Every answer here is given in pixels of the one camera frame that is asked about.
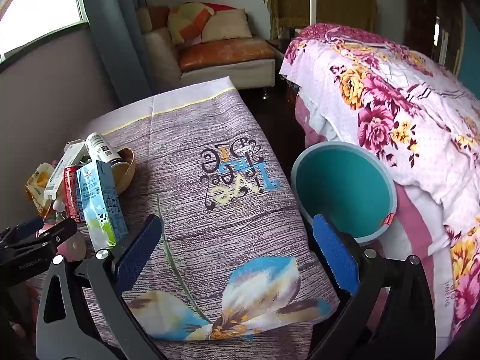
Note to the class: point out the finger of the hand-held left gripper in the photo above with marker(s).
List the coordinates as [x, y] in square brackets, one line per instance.
[56, 234]
[28, 227]

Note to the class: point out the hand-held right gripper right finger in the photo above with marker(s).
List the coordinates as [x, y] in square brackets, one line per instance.
[333, 251]

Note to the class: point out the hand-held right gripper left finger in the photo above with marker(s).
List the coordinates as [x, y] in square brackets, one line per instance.
[138, 251]

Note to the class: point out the red drink can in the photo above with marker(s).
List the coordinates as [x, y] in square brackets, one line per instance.
[71, 191]

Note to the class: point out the yellow orange snack bag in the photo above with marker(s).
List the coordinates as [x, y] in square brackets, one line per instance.
[37, 182]

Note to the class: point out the blue green milk carton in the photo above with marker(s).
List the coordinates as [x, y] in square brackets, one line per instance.
[101, 202]

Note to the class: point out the long white cardboard box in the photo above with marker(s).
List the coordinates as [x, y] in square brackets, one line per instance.
[62, 168]

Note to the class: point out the teal trash bin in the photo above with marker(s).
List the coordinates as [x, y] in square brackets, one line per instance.
[337, 183]

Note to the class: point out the wooden bowl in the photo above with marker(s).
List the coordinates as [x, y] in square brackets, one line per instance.
[126, 168]

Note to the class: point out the white plastic bottle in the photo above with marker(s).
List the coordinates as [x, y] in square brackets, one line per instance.
[99, 150]

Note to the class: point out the pink bed sheet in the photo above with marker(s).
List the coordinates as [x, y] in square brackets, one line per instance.
[416, 228]

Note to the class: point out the printed purple tablecloth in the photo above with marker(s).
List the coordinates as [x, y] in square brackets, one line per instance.
[206, 138]

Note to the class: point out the floral pink bedspread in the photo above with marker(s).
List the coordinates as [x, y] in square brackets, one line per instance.
[393, 101]

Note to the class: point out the cream sofa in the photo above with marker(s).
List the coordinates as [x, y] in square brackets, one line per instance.
[225, 75]

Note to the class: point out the orange seat cushion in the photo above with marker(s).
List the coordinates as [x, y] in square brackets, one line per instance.
[225, 52]

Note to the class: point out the window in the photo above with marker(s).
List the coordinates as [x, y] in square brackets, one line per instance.
[37, 3]

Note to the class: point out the yellow orange patchwork pillow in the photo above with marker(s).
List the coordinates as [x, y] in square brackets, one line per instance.
[187, 22]

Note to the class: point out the orange back cushion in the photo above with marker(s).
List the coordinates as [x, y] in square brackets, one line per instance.
[157, 17]

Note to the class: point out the beige pillow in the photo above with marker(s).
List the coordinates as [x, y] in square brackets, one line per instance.
[225, 26]

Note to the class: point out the dark wooden cabinet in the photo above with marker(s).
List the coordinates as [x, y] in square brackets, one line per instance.
[431, 15]

